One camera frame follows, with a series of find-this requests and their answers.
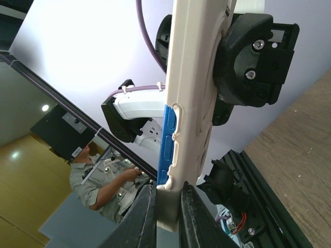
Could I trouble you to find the black aluminium frame rail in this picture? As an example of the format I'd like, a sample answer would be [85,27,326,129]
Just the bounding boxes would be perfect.
[0,51,315,248]

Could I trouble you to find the person in striped shirt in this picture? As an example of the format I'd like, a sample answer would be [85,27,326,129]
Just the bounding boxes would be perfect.
[69,146,148,223]

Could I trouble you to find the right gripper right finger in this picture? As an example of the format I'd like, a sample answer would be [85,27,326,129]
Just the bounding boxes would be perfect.
[178,182,238,248]

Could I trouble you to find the blue phone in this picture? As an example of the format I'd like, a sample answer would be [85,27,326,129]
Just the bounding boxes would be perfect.
[157,105,177,185]

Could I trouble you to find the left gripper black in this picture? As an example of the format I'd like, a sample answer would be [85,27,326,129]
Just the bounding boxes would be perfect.
[212,13,299,126]

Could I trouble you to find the black box with label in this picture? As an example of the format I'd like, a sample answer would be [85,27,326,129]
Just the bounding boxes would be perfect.
[31,105,96,161]

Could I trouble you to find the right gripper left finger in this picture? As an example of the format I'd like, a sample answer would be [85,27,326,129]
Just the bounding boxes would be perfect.
[99,184,157,248]

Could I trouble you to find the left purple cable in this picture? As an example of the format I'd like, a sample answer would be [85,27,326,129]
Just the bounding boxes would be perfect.
[110,0,168,98]

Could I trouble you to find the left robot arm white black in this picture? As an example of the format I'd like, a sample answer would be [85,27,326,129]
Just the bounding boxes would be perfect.
[101,13,299,149]

